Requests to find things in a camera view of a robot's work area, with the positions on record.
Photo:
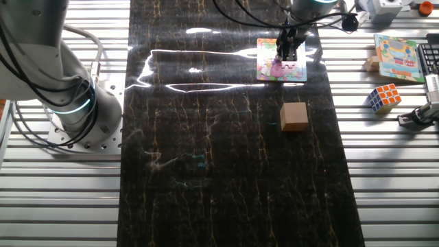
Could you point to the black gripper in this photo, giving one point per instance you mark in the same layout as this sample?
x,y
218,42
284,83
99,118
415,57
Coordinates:
x,y
291,37

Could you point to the pink puzzle piece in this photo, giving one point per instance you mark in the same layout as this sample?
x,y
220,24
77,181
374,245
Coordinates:
x,y
291,65

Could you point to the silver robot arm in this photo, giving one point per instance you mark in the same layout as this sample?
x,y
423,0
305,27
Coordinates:
x,y
31,51

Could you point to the butterfly puzzle board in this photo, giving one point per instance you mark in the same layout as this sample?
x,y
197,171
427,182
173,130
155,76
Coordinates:
x,y
267,68

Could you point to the bus puzzle board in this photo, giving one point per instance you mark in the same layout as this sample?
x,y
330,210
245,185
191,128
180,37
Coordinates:
x,y
399,58

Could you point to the wooden cube block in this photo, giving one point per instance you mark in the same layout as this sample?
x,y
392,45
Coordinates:
x,y
294,116

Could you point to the small wooden block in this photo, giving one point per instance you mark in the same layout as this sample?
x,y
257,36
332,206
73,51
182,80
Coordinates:
x,y
372,64

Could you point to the grey metal box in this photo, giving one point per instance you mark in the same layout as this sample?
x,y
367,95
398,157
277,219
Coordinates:
x,y
384,12

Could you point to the Rubik's cube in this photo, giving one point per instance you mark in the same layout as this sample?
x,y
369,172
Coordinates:
x,y
385,97

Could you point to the black keyboard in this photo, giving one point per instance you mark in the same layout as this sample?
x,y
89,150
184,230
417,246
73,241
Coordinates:
x,y
430,56

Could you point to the orange round button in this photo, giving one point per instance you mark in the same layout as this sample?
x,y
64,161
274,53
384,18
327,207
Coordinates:
x,y
426,7

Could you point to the black marble mat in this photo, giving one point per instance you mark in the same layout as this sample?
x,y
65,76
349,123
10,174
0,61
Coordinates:
x,y
223,206

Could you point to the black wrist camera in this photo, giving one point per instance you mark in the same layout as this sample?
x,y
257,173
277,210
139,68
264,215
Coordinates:
x,y
350,23

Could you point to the silver camera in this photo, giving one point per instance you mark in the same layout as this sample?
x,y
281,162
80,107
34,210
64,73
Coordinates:
x,y
433,89

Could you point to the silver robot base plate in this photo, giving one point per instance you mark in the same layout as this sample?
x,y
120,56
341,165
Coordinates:
x,y
113,92

